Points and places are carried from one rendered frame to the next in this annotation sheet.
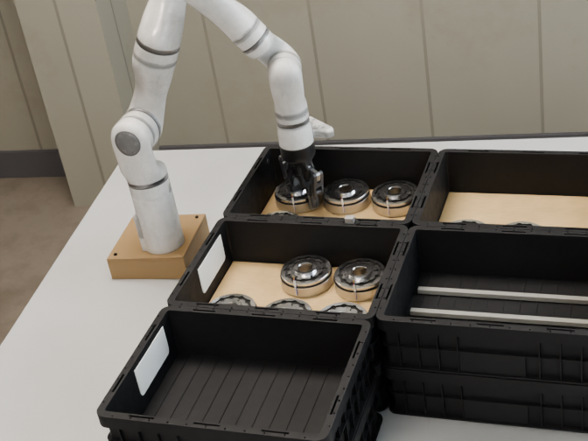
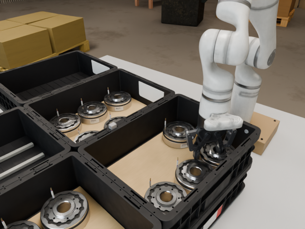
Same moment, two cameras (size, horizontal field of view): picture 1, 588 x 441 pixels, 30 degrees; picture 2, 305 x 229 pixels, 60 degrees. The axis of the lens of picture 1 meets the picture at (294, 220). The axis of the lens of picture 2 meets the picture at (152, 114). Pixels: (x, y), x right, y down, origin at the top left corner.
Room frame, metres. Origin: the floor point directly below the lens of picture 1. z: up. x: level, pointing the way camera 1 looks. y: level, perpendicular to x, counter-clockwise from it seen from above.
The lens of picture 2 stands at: (2.14, -0.61, 1.36)
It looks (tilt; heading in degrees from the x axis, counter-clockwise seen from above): 33 degrees down; 111
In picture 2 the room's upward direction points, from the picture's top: straight up
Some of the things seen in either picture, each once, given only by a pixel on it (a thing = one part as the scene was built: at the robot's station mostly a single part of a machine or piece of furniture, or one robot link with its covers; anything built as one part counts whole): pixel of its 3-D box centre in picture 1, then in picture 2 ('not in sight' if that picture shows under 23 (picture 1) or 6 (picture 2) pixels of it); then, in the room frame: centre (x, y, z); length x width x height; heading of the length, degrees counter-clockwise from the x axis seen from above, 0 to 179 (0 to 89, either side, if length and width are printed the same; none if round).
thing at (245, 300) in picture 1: (229, 310); (117, 97); (1.71, 0.15, 0.86); 0.10 x 0.10 x 0.01
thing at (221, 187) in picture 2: (335, 206); (172, 156); (2.00, -0.09, 0.87); 0.40 x 0.30 x 0.11; 67
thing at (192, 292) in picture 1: (294, 290); (104, 114); (1.72, 0.02, 0.87); 0.40 x 0.30 x 0.11; 67
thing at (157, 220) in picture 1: (157, 212); (242, 103); (2.15, 0.30, 0.84); 0.09 x 0.09 x 0.17; 71
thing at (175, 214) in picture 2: (332, 185); (173, 141); (2.00, -0.09, 0.92); 0.40 x 0.30 x 0.02; 67
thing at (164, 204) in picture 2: (395, 191); (166, 197); (2.03, -0.23, 0.86); 0.05 x 0.05 x 0.01
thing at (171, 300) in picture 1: (290, 269); (102, 101); (1.72, 0.02, 0.92); 0.40 x 0.30 x 0.02; 67
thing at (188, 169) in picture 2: (345, 189); (195, 171); (2.07, -0.12, 0.86); 0.05 x 0.05 x 0.01
